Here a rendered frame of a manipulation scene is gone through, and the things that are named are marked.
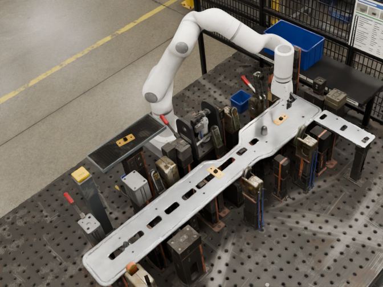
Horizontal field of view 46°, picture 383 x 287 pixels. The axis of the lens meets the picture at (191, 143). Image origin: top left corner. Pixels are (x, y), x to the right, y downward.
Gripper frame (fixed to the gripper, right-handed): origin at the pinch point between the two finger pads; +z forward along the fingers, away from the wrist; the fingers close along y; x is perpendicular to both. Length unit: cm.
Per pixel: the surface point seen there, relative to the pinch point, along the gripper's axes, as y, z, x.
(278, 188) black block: 17.5, 33.1, -21.3
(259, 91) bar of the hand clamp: -14.5, 1.1, -0.1
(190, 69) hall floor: -169, 113, 78
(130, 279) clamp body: 17, 6, -109
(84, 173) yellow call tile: -32, -4, -94
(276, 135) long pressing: 5.9, 11.8, -10.0
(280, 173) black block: 18.4, 20.3, -21.9
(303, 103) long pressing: 1.1, 11.9, 17.0
